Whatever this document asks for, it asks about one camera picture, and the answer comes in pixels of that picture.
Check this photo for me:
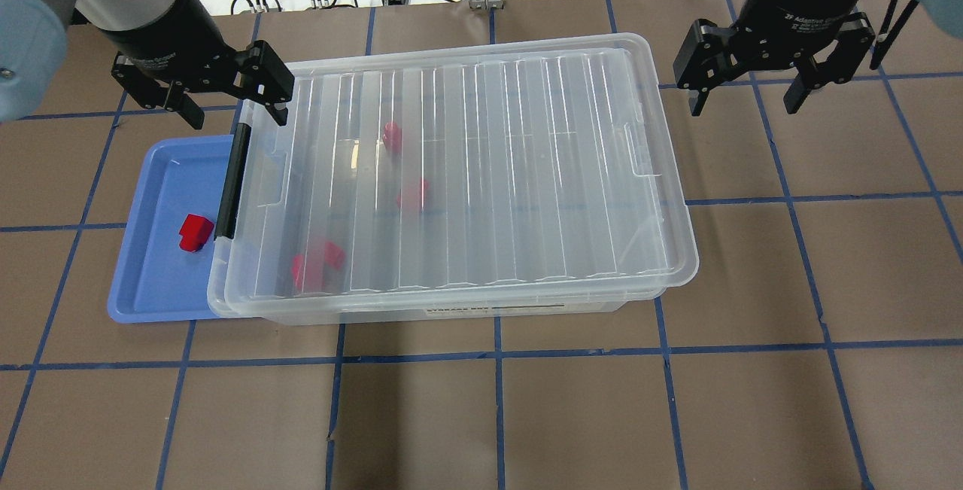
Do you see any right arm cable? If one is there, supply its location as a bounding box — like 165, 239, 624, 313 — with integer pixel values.
870, 0, 920, 71

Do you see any clear plastic box lid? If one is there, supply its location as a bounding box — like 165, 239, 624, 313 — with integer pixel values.
233, 33, 699, 290

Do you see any red block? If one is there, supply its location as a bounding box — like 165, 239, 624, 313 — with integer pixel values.
291, 253, 324, 294
178, 215, 214, 253
382, 120, 403, 155
315, 239, 347, 271
396, 178, 430, 212

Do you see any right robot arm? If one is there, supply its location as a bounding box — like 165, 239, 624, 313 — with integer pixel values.
672, 0, 962, 116

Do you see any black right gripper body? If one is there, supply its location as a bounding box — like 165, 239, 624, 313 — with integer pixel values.
734, 0, 855, 69

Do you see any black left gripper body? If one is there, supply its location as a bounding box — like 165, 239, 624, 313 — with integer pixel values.
113, 0, 253, 98

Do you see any clear plastic storage box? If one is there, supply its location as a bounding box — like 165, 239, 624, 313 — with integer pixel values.
207, 237, 667, 326

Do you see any blue plastic tray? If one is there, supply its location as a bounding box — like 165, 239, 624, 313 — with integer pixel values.
107, 135, 233, 323

